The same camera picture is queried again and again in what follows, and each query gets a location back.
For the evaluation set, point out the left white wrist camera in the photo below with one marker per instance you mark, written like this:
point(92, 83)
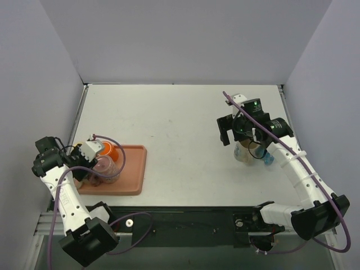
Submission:
point(91, 148)

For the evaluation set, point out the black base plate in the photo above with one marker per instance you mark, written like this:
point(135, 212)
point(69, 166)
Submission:
point(194, 226)

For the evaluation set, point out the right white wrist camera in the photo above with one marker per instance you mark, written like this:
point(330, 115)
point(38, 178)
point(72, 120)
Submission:
point(239, 99)

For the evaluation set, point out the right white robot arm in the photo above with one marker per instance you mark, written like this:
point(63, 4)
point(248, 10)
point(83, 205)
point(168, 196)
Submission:
point(320, 209)

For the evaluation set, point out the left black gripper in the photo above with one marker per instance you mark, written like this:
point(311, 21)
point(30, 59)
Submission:
point(83, 163)

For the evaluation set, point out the pink plastic tray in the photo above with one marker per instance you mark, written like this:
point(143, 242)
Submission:
point(131, 178)

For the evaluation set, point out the beige patterned mug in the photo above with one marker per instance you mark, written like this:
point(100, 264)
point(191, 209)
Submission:
point(248, 152)

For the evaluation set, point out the yellow cream mug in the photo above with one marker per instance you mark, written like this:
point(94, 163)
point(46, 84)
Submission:
point(79, 182)

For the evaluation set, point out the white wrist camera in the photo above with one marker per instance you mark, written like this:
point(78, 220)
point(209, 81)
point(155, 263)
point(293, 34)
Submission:
point(91, 148)
point(239, 99)

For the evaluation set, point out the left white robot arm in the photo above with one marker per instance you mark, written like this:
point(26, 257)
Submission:
point(88, 235)

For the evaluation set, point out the orange mug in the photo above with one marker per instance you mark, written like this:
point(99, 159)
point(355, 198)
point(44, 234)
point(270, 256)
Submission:
point(110, 151)

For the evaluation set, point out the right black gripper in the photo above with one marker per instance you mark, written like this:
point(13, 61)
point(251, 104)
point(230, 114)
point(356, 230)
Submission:
point(225, 127)

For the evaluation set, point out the pink patterned mug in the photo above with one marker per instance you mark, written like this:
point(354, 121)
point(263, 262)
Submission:
point(106, 167)

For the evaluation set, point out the blue patterned mug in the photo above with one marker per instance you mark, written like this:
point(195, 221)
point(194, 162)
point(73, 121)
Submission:
point(267, 158)

